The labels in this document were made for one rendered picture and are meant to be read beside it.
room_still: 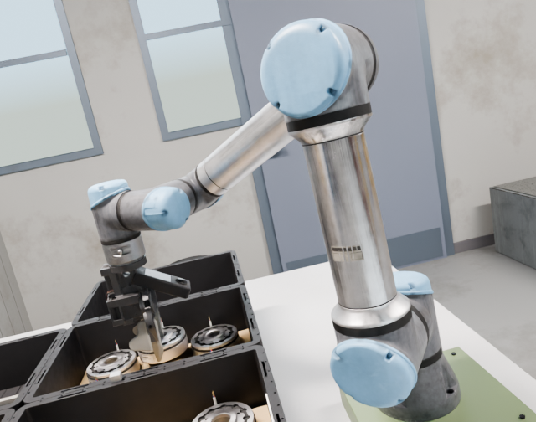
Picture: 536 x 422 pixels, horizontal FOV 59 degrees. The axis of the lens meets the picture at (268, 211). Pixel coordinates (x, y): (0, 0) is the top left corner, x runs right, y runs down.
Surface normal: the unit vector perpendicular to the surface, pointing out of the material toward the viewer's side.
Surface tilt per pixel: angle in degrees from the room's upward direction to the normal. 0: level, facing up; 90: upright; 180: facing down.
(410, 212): 90
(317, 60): 82
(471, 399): 3
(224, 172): 108
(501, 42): 90
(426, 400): 71
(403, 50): 90
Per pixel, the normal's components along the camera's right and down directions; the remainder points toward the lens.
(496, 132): 0.12, 0.18
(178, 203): 0.87, -0.04
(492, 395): -0.23, -0.96
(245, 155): -0.24, 0.55
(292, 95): -0.48, 0.15
